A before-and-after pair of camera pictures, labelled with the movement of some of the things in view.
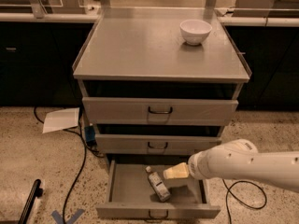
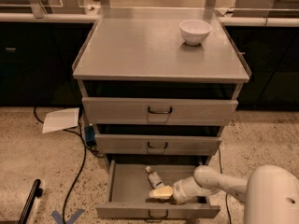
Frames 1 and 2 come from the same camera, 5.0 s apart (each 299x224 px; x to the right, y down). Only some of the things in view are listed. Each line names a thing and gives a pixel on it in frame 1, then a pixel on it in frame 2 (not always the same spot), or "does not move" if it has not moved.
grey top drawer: (105, 111) does not move
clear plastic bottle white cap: (158, 185) does not move
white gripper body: (195, 166) → (178, 190)
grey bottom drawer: (130, 193) does not move
